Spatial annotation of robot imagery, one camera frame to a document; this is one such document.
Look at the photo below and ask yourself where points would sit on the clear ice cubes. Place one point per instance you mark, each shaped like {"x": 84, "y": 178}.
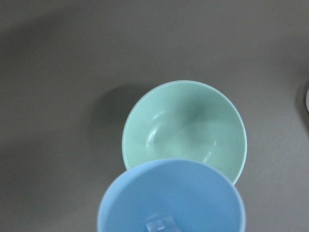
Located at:
{"x": 166, "y": 224}

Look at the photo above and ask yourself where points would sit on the mint green bowl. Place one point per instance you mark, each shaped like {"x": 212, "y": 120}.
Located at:
{"x": 186, "y": 120}

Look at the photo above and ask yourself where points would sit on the blue cup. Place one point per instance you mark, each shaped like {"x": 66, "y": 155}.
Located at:
{"x": 198, "y": 198}

